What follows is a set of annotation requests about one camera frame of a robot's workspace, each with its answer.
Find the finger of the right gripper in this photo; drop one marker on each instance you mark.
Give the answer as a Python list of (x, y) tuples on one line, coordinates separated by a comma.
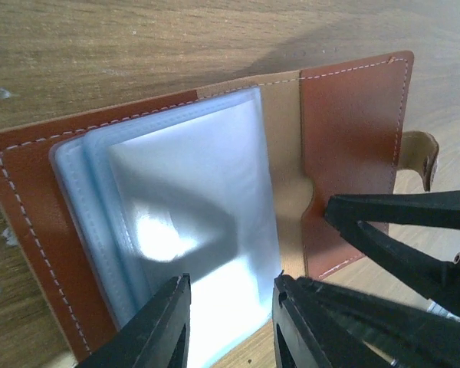
[(353, 216)]

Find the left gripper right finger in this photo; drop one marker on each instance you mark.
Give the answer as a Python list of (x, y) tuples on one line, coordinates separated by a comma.
[(317, 324)]

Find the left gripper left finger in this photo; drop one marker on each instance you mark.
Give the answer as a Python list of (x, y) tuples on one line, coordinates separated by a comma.
[(157, 336)]

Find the brown leather card holder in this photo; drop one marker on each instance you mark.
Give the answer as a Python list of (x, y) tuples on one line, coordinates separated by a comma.
[(228, 180)]

